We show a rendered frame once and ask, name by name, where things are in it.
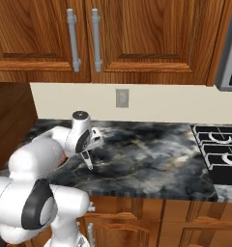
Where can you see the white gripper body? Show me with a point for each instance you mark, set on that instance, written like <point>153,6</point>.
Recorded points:
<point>96,144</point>

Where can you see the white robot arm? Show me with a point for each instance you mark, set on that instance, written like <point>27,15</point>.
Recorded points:
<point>34,160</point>

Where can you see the grey microwave oven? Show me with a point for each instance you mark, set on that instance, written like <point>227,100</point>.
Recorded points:
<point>230,48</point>

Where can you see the wooden drawer front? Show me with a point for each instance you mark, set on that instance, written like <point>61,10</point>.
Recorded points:
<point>205,210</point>
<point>124,209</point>

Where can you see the tall wooden cabinet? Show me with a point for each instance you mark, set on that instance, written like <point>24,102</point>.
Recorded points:
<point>10,122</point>

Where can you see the wooden base cabinet door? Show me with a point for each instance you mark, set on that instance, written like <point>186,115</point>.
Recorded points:
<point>121,236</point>
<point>211,238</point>

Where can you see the black hob with grates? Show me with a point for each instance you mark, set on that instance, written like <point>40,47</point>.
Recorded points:
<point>217,151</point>

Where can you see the wooden cupboard door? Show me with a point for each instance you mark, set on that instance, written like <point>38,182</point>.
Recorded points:
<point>147,32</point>
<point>31,32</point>

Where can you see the grey wall outlet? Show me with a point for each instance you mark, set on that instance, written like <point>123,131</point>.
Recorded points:
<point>122,98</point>

